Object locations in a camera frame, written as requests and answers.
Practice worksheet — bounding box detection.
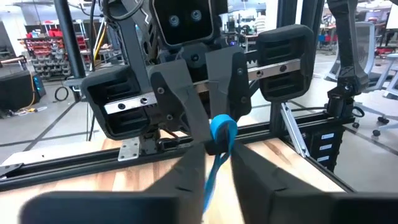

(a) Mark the silver diagonal brace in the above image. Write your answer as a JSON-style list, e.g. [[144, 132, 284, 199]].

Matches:
[[279, 102, 311, 158]]

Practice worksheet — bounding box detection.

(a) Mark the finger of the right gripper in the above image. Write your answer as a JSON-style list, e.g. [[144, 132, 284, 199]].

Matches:
[[205, 46, 253, 123], [149, 58, 215, 147]]

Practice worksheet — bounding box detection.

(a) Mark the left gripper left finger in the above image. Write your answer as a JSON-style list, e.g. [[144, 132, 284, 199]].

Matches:
[[20, 143, 208, 224]]

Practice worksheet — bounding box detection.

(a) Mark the silver metal bracket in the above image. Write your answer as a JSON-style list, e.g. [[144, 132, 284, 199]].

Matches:
[[117, 136, 141, 162]]

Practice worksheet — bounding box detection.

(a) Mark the grey mesh office chair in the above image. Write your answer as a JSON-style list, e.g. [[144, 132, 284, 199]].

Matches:
[[323, 21, 391, 138]]

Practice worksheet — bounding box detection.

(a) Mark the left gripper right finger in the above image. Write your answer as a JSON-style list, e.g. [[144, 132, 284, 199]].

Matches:
[[231, 141, 398, 224]]

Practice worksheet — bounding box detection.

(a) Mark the white side table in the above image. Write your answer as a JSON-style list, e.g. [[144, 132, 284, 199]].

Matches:
[[377, 52, 398, 100]]

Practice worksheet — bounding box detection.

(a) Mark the blue rubber band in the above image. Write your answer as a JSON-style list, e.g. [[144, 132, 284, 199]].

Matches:
[[203, 113, 239, 214]]

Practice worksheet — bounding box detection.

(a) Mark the shelf with red bins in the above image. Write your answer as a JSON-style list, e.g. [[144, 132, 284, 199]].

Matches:
[[17, 20, 93, 78]]

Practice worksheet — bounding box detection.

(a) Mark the black computer tower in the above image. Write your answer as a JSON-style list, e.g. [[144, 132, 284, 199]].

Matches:
[[0, 70, 47, 111]]

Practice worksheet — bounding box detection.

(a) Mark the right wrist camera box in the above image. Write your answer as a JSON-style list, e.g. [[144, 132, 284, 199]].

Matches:
[[150, 0, 216, 47]]

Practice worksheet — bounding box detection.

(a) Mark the black labelled control box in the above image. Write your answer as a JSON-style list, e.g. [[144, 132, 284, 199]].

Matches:
[[303, 124, 346, 172]]

